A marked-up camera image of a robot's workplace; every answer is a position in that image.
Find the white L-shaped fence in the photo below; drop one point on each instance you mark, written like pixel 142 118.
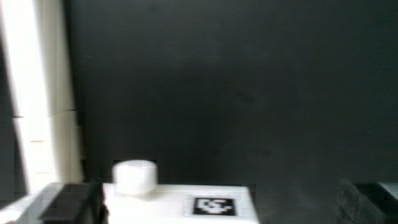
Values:
pixel 32 36

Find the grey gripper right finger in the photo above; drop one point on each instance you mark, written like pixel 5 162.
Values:
pixel 368 203

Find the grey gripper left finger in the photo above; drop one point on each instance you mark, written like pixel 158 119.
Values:
pixel 64 204

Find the white drawer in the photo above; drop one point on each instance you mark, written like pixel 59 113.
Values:
pixel 151 203

